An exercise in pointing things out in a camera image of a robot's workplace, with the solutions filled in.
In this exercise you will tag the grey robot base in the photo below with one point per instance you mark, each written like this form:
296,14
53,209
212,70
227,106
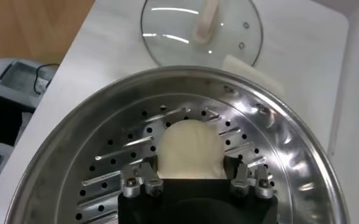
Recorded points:
17,76

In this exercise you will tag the white steamed baozi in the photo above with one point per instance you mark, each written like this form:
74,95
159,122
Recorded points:
191,149

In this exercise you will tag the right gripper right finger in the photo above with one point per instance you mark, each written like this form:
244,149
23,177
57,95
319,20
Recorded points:
252,181

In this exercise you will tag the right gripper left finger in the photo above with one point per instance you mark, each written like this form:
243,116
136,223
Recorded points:
142,179

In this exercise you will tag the round glass pot lid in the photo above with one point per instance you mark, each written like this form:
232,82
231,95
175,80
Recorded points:
173,27

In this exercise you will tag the stainless steel steamer basket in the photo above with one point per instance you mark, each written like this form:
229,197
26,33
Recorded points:
84,121

